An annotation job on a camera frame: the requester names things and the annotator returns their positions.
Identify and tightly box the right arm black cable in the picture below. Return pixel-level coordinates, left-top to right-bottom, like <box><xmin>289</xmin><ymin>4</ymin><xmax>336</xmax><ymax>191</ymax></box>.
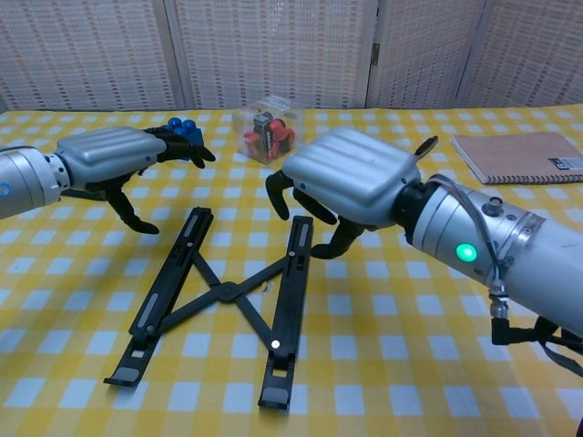
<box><xmin>489</xmin><ymin>281</ymin><xmax>583</xmax><ymax>379</ymax></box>

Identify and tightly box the blue toy building block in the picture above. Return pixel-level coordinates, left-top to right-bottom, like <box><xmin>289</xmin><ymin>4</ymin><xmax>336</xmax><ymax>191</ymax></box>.
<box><xmin>166</xmin><ymin>117</ymin><xmax>205</xmax><ymax>160</ymax></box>

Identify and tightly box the woven bamboo folding screen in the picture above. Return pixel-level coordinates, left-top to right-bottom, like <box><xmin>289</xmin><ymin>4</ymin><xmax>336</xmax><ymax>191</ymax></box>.
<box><xmin>0</xmin><ymin>0</ymin><xmax>583</xmax><ymax>112</ymax></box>

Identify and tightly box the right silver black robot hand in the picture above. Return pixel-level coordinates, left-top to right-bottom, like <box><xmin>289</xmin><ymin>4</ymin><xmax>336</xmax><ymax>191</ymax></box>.
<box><xmin>265</xmin><ymin>127</ymin><xmax>423</xmax><ymax>260</ymax></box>

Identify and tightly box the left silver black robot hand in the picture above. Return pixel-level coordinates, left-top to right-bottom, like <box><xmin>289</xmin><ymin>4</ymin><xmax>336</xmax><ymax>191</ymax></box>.
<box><xmin>53</xmin><ymin>126</ymin><xmax>218</xmax><ymax>236</ymax></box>

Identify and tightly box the brown spiral notebook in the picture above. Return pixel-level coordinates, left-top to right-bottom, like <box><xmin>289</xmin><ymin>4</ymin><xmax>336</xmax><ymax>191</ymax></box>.
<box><xmin>450</xmin><ymin>131</ymin><xmax>583</xmax><ymax>186</ymax></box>

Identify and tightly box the yellow white checked tablecloth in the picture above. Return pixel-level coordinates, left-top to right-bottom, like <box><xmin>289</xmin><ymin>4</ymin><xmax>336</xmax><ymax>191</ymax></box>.
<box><xmin>0</xmin><ymin>107</ymin><xmax>583</xmax><ymax>437</ymax></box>

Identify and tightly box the clear plastic box with toys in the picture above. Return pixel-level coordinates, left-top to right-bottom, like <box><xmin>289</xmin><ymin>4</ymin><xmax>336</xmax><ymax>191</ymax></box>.
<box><xmin>231</xmin><ymin>96</ymin><xmax>305</xmax><ymax>165</ymax></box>

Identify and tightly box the metal ladle with black handle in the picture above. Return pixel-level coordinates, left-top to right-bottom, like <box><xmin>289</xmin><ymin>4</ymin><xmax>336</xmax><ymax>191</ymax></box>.
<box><xmin>412</xmin><ymin>135</ymin><xmax>440</xmax><ymax>163</ymax></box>

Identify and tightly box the black folding laptop stand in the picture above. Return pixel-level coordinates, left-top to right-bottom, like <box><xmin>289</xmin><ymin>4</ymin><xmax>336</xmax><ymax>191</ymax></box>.
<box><xmin>103</xmin><ymin>206</ymin><xmax>315</xmax><ymax>411</ymax></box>

